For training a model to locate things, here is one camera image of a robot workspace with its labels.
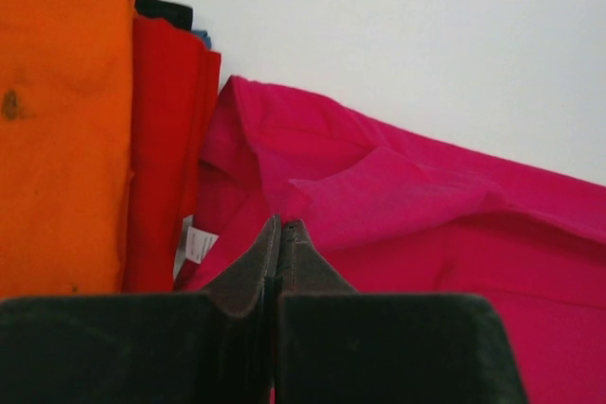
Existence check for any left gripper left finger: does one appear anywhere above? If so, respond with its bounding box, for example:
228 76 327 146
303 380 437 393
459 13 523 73
203 216 282 319

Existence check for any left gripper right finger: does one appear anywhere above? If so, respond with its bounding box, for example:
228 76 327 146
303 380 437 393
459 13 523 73
278 220 356 294

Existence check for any magenta t shirt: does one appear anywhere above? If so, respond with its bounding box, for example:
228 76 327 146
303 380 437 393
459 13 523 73
175 77 605 403

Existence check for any folded red t shirt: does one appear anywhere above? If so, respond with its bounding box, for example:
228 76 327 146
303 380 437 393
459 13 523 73
122 16 221 293

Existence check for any folded blue t shirt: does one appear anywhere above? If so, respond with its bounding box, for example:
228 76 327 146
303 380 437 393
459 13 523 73
191 29 212 50

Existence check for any folded orange t shirt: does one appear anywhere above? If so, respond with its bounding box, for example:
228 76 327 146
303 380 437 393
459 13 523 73
1 0 134 297

